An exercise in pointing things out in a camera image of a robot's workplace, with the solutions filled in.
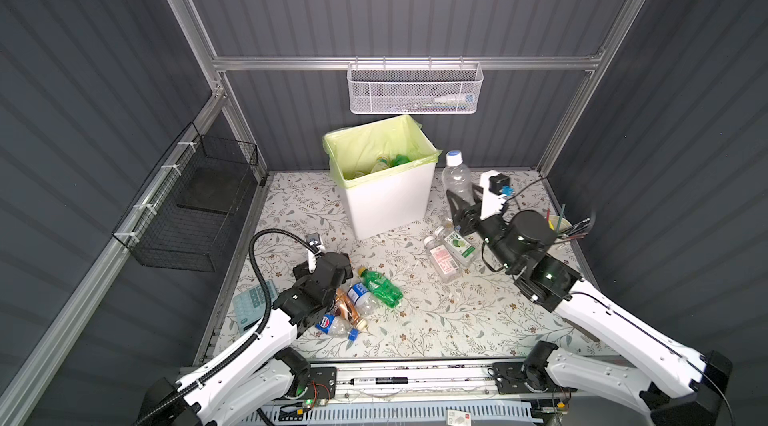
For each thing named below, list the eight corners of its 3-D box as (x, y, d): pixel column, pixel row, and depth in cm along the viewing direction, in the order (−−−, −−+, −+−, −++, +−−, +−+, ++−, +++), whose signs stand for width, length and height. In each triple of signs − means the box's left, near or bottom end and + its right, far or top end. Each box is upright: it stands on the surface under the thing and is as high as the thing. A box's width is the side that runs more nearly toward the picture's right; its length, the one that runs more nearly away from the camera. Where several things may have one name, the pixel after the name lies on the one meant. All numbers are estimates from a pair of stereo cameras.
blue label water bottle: (348, 299, 89) (345, 291, 85) (361, 288, 92) (359, 279, 87) (368, 321, 85) (367, 314, 81) (381, 309, 88) (380, 301, 83)
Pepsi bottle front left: (317, 334, 83) (313, 328, 79) (322, 318, 86) (319, 312, 81) (357, 342, 82) (355, 336, 77) (361, 326, 84) (359, 320, 80)
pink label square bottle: (443, 283, 93) (445, 276, 89) (418, 247, 101) (419, 240, 97) (459, 275, 94) (462, 268, 91) (433, 240, 103) (435, 232, 99)
